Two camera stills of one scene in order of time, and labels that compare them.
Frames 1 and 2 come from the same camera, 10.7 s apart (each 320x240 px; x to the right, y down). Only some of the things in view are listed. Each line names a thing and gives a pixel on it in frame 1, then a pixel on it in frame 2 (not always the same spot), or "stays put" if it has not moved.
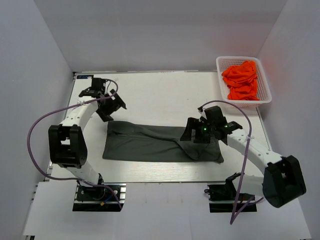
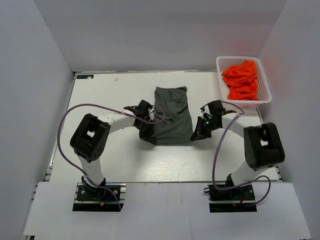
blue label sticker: x=84 y=76 stays put
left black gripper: x=110 y=106 to x=146 y=132
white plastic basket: x=242 y=81 stays put
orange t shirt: x=242 y=80 stays put
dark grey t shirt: x=130 y=141 to x=176 y=128
